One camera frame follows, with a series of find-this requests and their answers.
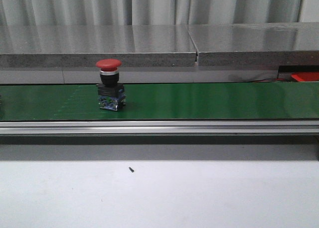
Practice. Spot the grey stone slab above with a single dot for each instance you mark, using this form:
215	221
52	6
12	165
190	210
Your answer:
269	44
84	45

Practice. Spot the grey pleated curtain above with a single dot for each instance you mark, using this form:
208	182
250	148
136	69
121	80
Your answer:
155	12

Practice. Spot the green conveyor belt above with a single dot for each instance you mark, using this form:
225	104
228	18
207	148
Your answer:
264	100

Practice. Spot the aluminium conveyor side rail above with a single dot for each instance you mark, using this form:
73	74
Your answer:
215	127

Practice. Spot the right grey stone slab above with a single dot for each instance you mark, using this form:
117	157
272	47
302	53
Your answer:
269	44

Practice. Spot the red plastic bin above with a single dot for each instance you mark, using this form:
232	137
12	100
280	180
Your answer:
305	76

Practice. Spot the left grey stone slab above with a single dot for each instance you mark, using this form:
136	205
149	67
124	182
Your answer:
84	45

